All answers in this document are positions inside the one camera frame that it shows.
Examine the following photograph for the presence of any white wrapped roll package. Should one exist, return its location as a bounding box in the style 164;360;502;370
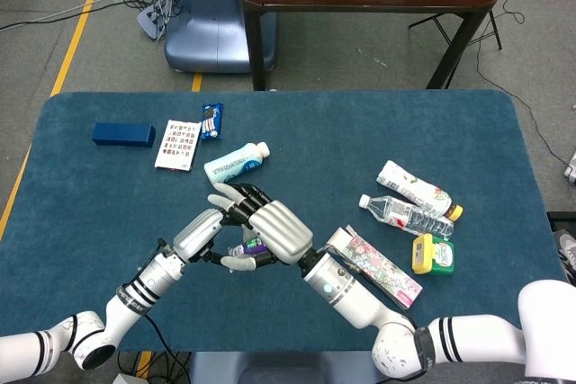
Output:
376;159;464;222

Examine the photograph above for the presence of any floral long carton box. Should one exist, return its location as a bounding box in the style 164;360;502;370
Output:
324;224;424;309

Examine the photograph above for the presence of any white box with red pictures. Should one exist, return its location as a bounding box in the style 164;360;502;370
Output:
154;119;203;172

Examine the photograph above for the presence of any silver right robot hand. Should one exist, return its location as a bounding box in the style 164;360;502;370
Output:
207;183;315;268

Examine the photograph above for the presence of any blue cookie packet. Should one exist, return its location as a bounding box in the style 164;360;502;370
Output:
200;103;225;141

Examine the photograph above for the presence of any dark blue rectangular box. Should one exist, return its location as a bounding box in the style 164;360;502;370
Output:
92;122;157;148

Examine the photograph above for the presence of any white milk bottle blue label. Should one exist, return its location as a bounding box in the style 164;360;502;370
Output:
203;141;272;184

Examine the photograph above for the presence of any yellow lidded wipes pack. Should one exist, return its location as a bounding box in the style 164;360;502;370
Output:
411;233;456;276

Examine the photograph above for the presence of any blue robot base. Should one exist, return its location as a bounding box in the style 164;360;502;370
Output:
164;0;278;75

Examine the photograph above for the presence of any grey power strip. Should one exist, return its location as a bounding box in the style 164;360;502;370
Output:
136;0;175;41

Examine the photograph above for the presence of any purple toothpaste tube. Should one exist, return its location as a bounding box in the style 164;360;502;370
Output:
227;239;267;257

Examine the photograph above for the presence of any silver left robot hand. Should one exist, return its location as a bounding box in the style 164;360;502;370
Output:
172;208;258;274

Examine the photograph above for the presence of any grey robot torso base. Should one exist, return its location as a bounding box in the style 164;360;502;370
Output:
188;351;383;384

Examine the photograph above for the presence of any clear water bottle red label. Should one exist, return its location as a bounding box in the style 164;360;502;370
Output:
358;193;455;239

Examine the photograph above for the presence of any grey sneaker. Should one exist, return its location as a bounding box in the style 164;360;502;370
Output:
551;228;576;284

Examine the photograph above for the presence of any blue felt tablecloth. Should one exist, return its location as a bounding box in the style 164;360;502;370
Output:
0;90;569;353

